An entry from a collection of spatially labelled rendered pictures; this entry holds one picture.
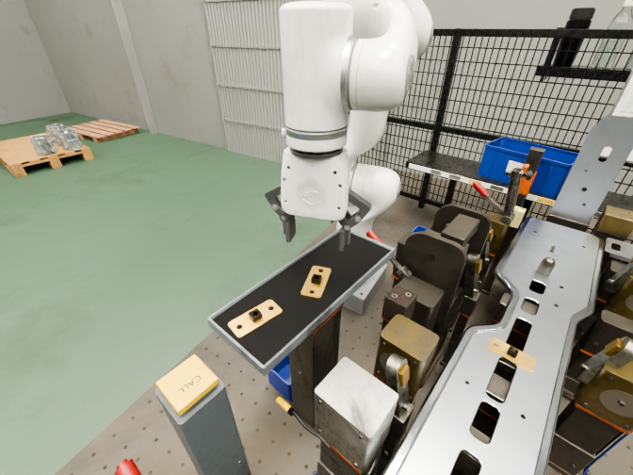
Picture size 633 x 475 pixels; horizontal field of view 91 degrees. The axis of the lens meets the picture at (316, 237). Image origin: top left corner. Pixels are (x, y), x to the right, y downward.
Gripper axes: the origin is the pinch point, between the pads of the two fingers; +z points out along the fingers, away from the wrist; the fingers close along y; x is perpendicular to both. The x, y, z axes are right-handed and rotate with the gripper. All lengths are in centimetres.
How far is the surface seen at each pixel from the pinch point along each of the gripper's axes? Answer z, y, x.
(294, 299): 10.1, -2.5, -5.3
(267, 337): 10.1, -3.7, -14.1
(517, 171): 5, 44, 54
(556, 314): 26, 52, 22
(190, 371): 10.1, -11.7, -22.3
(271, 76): 20, -153, 342
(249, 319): 9.8, -8.0, -11.7
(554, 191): 21, 67, 82
